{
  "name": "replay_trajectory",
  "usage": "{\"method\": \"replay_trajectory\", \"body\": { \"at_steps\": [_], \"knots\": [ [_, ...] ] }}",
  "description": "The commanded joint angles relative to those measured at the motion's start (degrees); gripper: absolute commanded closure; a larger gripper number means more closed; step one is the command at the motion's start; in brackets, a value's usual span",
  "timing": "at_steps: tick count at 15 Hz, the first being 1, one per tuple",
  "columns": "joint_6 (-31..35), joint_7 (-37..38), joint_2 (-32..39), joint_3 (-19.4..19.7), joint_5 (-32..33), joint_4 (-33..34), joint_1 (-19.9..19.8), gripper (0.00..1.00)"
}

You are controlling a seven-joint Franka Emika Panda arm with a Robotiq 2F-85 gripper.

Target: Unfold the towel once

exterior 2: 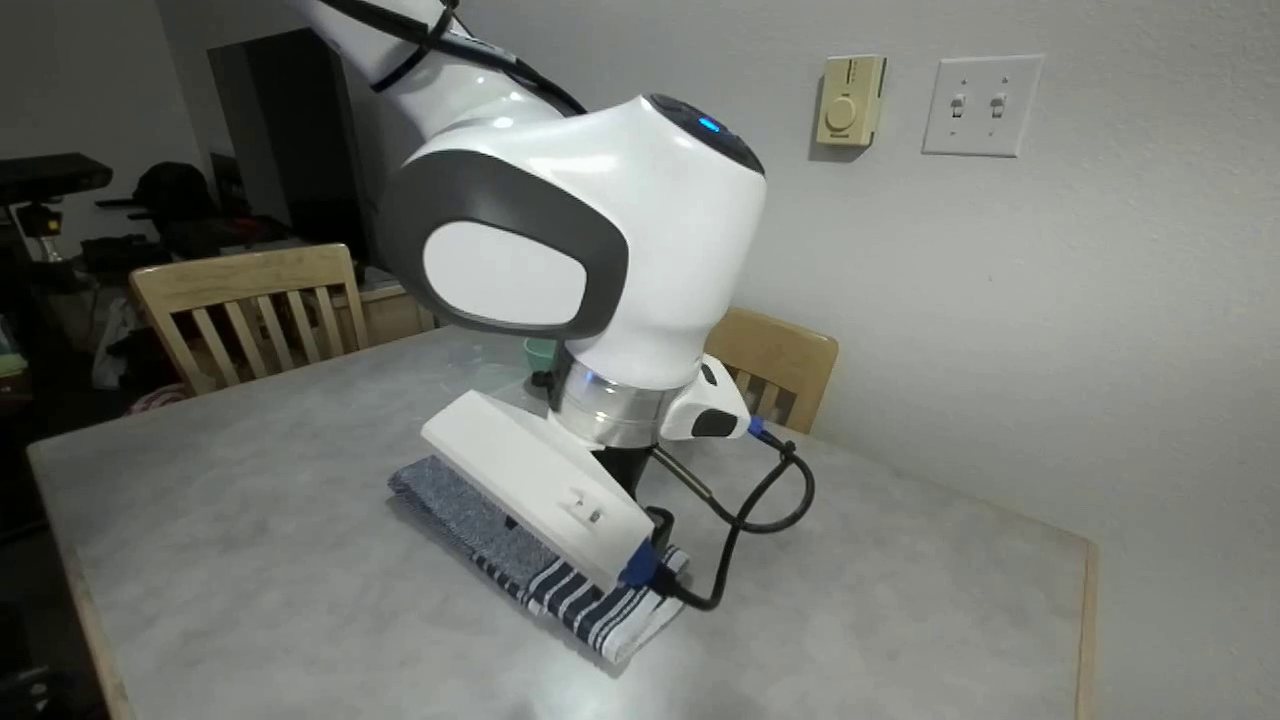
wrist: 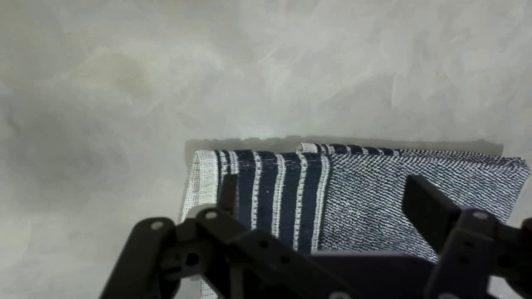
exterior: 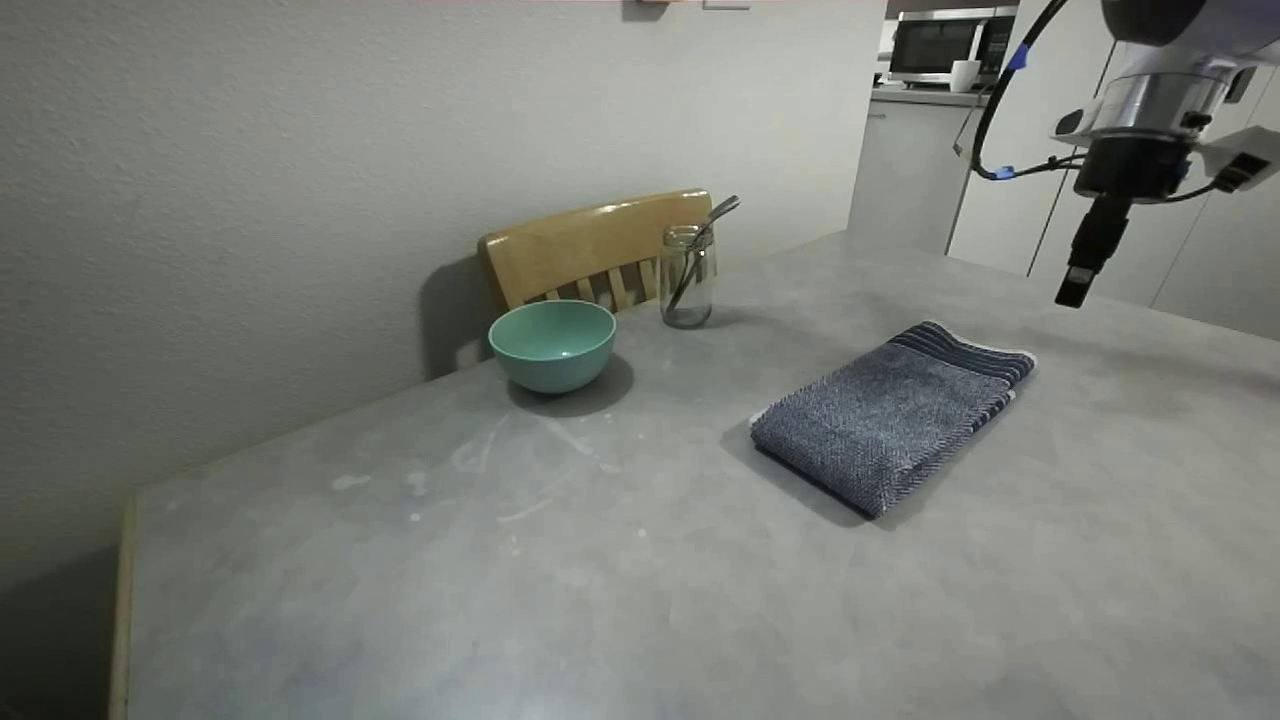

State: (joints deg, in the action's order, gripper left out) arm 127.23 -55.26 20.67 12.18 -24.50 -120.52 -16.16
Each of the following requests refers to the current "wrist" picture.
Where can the blue striped towel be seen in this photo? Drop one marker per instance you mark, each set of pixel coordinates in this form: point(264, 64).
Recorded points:
point(359, 188)

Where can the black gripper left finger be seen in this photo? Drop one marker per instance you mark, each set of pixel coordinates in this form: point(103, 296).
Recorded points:
point(221, 260)

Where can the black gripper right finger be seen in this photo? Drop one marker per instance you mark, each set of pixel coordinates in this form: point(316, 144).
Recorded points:
point(470, 250)

